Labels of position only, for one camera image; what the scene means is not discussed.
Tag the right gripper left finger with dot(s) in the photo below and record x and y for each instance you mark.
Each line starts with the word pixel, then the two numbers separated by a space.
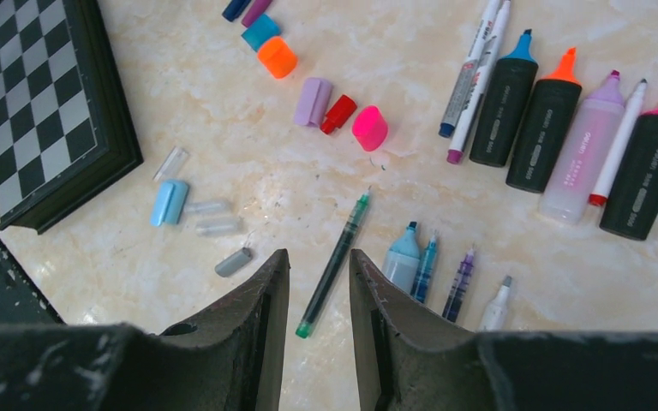
pixel 228 356

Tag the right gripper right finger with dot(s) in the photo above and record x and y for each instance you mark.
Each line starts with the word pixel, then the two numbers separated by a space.
pixel 409 358

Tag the thin dark pen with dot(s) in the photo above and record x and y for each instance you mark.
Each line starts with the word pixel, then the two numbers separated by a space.
pixel 459 287

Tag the grey thin pen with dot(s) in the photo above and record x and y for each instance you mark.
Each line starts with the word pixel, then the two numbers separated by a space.
pixel 496 310

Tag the light blue eraser bar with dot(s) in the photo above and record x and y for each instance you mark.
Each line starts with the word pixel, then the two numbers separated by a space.
pixel 402 259

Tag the grey pen cap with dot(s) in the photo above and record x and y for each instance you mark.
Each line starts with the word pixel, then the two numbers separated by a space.
pixel 234 263

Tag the clear dark pen cap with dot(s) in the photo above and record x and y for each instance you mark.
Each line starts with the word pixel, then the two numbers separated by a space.
pixel 219 226

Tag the black gel pen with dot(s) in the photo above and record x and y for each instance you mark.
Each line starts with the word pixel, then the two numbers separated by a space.
pixel 318 299

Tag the clear blue pen cap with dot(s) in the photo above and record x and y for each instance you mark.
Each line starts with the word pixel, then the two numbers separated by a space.
pixel 216 206

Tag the light blue highlighter cap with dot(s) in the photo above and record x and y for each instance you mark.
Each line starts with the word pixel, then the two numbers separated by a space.
pixel 169 203

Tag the clear gel pen cap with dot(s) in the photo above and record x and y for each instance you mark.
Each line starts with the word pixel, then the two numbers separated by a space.
pixel 172 164

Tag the white marker red cap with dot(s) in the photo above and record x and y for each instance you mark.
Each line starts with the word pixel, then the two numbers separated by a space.
pixel 602 189

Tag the pale purple highlighter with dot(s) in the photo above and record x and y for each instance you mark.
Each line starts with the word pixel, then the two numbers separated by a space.
pixel 584 152

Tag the pale purple highlighter cap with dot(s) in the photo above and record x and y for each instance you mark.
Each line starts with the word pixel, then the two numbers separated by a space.
pixel 313 101

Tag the black highlighter orange cap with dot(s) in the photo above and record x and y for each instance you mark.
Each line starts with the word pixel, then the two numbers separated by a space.
pixel 544 127

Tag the black white chessboard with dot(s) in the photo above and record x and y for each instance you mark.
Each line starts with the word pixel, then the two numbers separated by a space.
pixel 66 133

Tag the white marker magenta end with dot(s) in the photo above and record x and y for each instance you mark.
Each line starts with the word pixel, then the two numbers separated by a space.
pixel 478 85

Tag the black highlighter blue tip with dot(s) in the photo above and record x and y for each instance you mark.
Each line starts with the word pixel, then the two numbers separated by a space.
pixel 504 103

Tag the black highlighter pink cap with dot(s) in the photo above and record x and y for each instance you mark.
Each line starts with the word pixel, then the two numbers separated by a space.
pixel 632 205

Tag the blue marker cap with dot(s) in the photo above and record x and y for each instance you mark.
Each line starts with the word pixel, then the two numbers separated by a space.
pixel 234 9

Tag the magenta marker cap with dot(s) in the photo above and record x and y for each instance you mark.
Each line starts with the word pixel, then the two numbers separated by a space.
pixel 257 8

